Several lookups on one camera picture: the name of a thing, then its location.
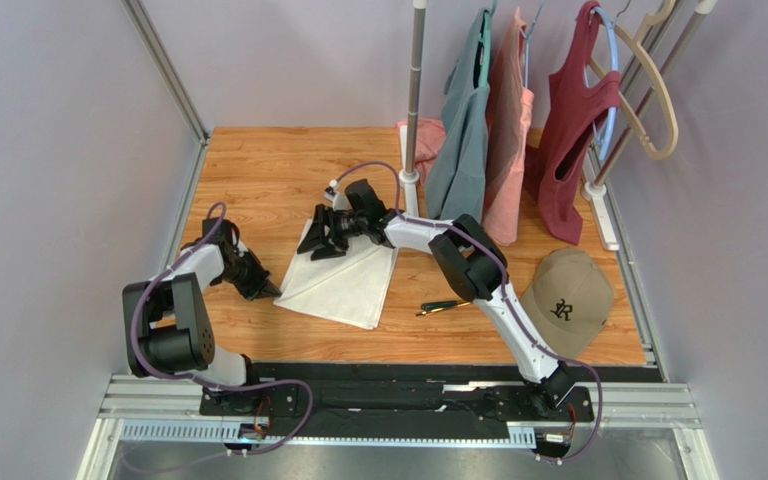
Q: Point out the aluminium frame post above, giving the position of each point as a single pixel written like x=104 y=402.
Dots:
x=151 y=38

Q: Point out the metal clothes rack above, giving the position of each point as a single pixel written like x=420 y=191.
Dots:
x=597 y=171

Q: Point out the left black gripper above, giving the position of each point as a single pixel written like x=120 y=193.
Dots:
x=260 y=278

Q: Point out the white cloth napkin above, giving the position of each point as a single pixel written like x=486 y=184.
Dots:
x=351 y=289

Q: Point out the pink cloth on table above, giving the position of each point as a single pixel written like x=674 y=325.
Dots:
x=430 y=138

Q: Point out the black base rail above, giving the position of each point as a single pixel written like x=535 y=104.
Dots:
x=397 y=401

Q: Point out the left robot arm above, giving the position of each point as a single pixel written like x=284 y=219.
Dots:
x=168 y=330

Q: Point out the beige wooden hanger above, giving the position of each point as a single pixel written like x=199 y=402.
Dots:
x=658 y=88

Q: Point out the dark red tank top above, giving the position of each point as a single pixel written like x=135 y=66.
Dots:
x=554 y=168

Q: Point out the grey-blue hanging shirt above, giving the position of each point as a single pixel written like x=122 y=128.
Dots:
x=456 y=183

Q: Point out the teal hanger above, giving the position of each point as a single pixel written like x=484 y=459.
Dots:
x=485 y=44

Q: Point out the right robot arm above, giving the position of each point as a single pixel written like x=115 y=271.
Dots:
x=473 y=266

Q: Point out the salmon pink hanging shirt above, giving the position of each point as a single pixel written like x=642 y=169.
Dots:
x=509 y=116

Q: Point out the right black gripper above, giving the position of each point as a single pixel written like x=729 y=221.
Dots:
x=329 y=229

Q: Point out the tan baseball cap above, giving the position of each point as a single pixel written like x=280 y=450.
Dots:
x=568 y=301

